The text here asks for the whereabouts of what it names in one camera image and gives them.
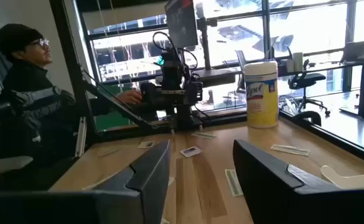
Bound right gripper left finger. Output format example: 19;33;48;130
93;139;172;224

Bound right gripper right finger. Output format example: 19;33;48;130
233;139;341;224

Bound person's hand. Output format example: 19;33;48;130
116;89;144;106

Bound black monitor pole stand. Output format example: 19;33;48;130
193;17;243;88

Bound yellow Lysol wipes canister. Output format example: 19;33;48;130
243;60;279;129

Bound black monitor on pole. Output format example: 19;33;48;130
164;0;200;49

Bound white window blind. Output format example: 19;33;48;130
82;1;170;31

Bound black office chair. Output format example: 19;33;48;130
287;58;331;116

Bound white cup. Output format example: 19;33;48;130
292;52;304;73

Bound person's glasses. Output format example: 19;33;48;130
29;37;50;47

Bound person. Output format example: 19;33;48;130
0;23;144;190

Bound grey laptop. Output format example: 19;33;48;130
340;39;364;63

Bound white frame bracket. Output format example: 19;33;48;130
75;116;88;159

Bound black frame handle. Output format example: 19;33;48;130
291;110;322;127

